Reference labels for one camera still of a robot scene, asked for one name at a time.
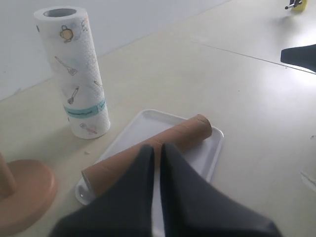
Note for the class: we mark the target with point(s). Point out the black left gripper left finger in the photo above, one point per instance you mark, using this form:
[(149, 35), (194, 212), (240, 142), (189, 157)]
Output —
[(125, 210)]

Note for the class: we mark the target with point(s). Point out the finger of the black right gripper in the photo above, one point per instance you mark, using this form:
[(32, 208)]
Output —
[(304, 56)]

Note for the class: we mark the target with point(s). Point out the white rectangular plastic tray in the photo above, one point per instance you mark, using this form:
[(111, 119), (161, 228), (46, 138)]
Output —
[(201, 157)]

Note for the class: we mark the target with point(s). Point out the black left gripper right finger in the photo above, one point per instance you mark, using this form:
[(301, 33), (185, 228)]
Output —
[(191, 207)]

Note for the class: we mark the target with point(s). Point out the printed white paper towel roll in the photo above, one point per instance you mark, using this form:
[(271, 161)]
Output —
[(67, 40)]

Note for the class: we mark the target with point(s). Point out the yellow black object far corner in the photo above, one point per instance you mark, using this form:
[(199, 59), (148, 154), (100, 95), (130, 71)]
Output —
[(298, 5)]

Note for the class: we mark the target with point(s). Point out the brown cardboard tube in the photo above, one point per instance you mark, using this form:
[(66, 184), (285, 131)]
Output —
[(102, 175)]

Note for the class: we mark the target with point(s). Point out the wooden paper towel holder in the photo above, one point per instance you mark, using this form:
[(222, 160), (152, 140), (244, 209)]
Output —
[(27, 190)]

